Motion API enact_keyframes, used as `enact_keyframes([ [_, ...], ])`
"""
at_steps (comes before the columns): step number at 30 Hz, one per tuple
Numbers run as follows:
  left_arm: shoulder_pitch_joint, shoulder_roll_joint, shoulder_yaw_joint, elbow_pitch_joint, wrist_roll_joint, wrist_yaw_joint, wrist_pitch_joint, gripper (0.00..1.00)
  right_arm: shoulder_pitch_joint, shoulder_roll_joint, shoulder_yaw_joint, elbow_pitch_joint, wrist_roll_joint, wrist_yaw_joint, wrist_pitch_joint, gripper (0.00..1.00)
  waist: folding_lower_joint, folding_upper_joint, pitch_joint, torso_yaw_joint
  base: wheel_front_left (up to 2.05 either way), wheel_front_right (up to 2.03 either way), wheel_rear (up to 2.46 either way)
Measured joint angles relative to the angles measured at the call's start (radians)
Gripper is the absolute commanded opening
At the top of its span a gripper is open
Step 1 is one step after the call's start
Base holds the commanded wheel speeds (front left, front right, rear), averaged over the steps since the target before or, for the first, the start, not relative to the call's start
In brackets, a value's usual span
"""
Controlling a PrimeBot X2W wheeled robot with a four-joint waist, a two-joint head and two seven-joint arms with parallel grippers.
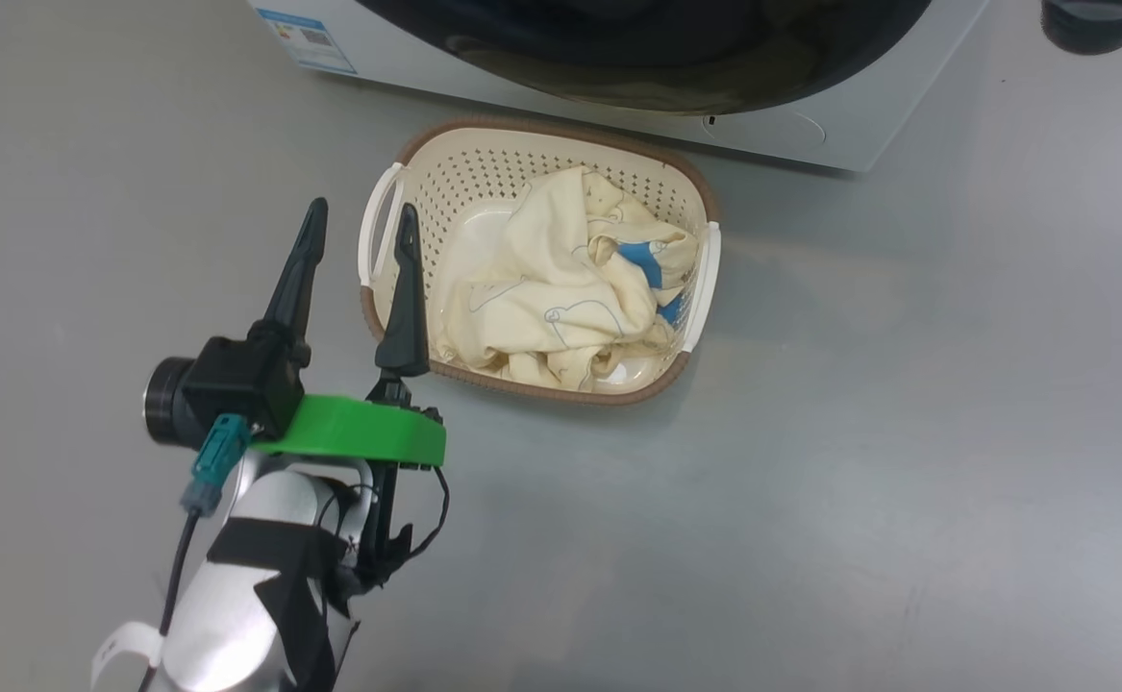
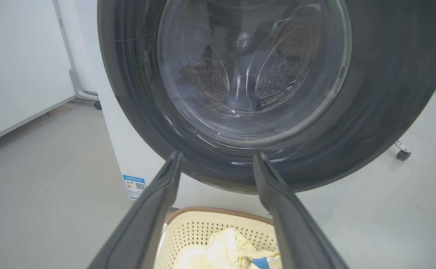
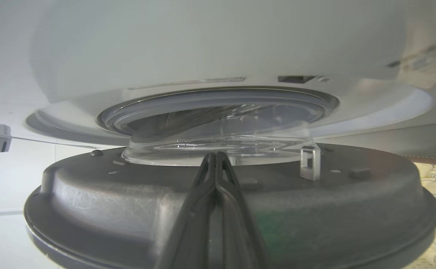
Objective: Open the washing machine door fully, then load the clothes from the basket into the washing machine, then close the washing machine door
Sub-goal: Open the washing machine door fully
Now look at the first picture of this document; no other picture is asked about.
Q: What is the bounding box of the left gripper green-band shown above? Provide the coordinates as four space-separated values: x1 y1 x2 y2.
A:
251 197 448 570

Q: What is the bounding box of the black round glass washer door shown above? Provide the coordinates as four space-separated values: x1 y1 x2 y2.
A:
354 0 935 116

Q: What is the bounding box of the cream perforated laundry basket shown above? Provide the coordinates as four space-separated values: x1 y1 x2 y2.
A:
357 115 723 407

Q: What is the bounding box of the white front-load washing machine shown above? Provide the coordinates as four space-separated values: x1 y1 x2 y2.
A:
248 0 989 174

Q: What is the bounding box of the blue energy label sticker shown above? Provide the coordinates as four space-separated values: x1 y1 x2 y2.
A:
255 8 358 76

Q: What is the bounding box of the black rounded object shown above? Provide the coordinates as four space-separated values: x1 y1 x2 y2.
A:
1041 0 1122 131

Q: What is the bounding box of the teal left camera connector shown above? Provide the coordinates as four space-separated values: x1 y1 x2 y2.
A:
181 415 252 517

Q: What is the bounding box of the thin black left gripper cable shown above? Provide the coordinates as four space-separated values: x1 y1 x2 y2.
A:
330 466 451 578

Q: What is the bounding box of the black left camera cable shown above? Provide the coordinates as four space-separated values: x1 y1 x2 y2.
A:
137 509 201 692

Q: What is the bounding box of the white cable tag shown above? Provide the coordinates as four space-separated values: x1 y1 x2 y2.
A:
89 623 163 689

